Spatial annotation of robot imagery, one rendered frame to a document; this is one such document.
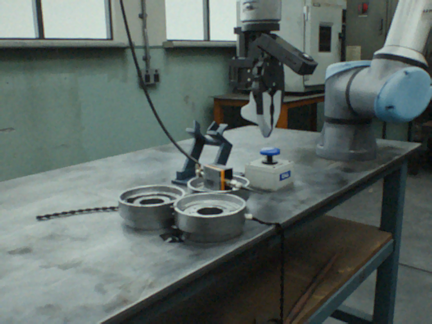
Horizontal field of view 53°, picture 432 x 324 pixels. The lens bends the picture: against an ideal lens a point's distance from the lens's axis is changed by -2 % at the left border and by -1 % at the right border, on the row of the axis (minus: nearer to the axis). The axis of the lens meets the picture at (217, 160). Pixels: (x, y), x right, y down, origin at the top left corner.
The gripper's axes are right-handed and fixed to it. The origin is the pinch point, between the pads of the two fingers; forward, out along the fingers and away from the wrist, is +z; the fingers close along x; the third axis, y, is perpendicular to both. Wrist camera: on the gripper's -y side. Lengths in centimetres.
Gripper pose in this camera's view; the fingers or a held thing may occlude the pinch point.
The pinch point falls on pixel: (269, 131)
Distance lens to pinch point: 84.2
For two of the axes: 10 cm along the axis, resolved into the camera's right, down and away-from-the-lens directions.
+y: -7.6, -1.3, 6.3
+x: -6.4, 1.9, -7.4
